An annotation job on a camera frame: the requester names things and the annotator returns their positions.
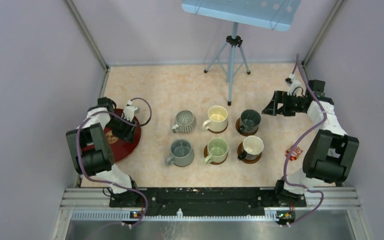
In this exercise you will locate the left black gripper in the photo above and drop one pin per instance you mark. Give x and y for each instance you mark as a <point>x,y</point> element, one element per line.
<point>126,135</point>

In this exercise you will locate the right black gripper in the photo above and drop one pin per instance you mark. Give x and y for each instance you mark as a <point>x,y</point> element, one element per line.
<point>279,97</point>

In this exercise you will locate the dark grey cup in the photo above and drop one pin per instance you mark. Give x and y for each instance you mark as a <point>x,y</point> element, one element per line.
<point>249,120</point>

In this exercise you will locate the dark wooden coaster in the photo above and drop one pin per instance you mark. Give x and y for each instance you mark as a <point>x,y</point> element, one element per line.
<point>218,132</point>
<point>245,157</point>
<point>245,134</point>
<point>208,160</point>

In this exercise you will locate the white cup dark inside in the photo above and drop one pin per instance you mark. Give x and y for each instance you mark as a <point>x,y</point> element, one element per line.
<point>253,144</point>

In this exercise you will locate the cream mug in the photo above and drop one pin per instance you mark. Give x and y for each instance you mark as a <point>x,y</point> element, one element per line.
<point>217,118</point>

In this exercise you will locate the grey ribbed cup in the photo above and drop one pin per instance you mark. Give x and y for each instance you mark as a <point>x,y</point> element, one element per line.
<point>184,122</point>

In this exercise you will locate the grey green mug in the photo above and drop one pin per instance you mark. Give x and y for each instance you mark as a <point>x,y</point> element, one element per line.
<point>181,154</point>

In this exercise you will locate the light green mug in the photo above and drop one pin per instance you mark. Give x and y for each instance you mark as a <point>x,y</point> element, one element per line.
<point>217,149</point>

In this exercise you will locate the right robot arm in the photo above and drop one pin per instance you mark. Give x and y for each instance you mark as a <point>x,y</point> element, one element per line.
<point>332,151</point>

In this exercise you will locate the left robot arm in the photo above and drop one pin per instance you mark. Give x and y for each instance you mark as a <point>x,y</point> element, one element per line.
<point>99,162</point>

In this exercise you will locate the red round tray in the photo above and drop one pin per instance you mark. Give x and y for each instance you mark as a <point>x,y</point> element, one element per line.
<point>121,149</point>

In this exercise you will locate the red owl figurine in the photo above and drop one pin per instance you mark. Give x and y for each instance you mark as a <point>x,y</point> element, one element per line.
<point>295,153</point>

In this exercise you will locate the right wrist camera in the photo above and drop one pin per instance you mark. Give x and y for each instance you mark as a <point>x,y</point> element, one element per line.
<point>293,85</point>

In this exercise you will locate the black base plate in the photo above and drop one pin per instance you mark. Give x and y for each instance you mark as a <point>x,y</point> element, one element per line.
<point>205,201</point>

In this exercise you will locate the aluminium frame rail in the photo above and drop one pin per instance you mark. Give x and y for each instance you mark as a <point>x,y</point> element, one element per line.
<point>331,213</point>

